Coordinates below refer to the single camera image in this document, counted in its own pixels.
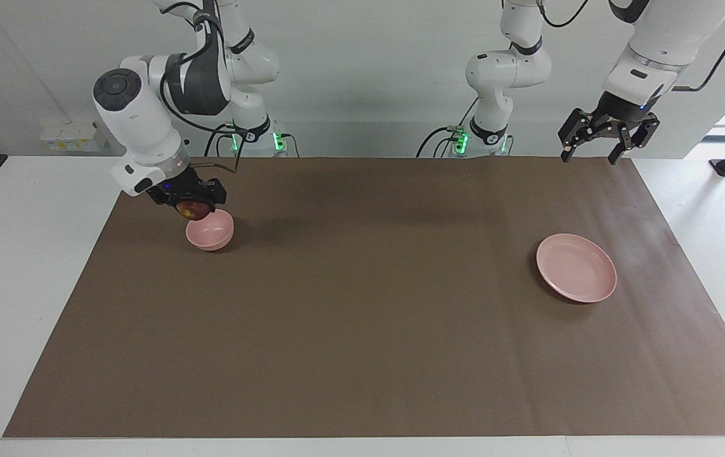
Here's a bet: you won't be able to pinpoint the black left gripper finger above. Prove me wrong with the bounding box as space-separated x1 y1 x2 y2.
559 109 598 164
608 117 660 166

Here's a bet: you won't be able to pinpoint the dark red apple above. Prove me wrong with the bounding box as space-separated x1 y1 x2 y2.
176 199 210 220

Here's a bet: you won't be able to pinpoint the pink round bowl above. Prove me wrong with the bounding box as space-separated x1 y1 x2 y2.
185 209 235 252

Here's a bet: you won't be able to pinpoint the pink round plate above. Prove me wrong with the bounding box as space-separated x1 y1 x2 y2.
536 234 618 303

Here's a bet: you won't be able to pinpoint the brown table mat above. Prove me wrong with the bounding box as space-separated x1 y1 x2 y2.
3 157 725 439

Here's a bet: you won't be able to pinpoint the black base cables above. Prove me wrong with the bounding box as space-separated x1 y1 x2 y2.
204 124 301 159
416 125 466 158

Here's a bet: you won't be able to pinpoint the white wall socket box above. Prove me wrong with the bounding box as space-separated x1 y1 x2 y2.
39 121 109 153

